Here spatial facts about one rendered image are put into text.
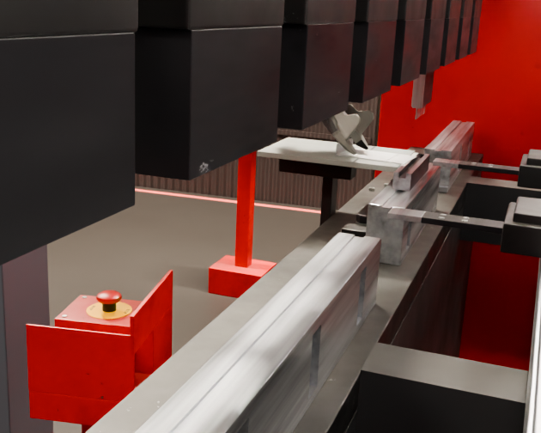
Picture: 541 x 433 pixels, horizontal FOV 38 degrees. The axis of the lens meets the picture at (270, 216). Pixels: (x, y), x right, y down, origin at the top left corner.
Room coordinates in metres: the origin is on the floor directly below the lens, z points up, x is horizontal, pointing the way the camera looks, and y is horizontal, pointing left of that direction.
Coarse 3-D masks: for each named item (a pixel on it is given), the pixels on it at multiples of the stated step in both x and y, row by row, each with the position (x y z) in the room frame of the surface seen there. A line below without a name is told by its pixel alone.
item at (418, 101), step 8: (432, 72) 1.43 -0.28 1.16; (416, 80) 1.36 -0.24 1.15; (424, 80) 1.36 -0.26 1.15; (432, 80) 1.44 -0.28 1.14; (416, 88) 1.36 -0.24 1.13; (424, 88) 1.36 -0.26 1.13; (432, 88) 1.45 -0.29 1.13; (416, 96) 1.36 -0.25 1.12; (424, 96) 1.37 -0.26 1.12; (416, 104) 1.36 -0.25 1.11; (424, 104) 1.38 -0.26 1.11; (416, 112) 1.36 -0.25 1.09; (424, 112) 1.45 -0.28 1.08
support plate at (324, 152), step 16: (272, 144) 1.49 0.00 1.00; (288, 144) 1.50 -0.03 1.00; (304, 144) 1.51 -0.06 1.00; (320, 144) 1.52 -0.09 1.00; (336, 144) 1.52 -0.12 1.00; (304, 160) 1.39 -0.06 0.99; (320, 160) 1.38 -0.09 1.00; (336, 160) 1.37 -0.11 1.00; (352, 160) 1.37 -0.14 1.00; (368, 160) 1.38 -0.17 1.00
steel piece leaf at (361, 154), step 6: (336, 150) 1.41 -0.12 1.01; (342, 150) 1.44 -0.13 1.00; (360, 150) 1.46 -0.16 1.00; (366, 150) 1.46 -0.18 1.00; (372, 150) 1.47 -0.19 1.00; (348, 156) 1.40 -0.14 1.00; (354, 156) 1.40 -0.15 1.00; (360, 156) 1.40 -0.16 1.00; (366, 156) 1.40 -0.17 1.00; (372, 156) 1.41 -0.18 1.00; (378, 156) 1.41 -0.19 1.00; (384, 156) 1.41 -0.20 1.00; (390, 156) 1.41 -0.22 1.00
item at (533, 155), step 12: (528, 156) 1.30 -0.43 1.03; (540, 156) 1.31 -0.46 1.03; (468, 168) 1.35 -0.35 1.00; (480, 168) 1.35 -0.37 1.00; (492, 168) 1.34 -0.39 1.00; (504, 168) 1.34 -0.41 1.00; (516, 168) 1.34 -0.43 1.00; (528, 168) 1.28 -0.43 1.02; (540, 168) 1.28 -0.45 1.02; (528, 180) 1.28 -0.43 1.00; (540, 180) 1.27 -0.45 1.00
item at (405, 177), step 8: (416, 160) 1.45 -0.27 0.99; (424, 160) 1.41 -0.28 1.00; (400, 168) 1.32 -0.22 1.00; (408, 168) 1.37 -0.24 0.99; (416, 168) 1.33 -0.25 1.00; (424, 168) 1.42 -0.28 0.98; (400, 176) 1.30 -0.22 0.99; (408, 176) 1.28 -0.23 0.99; (416, 176) 1.34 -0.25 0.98; (392, 184) 1.29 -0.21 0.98; (400, 184) 1.29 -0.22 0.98; (408, 184) 1.28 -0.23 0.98
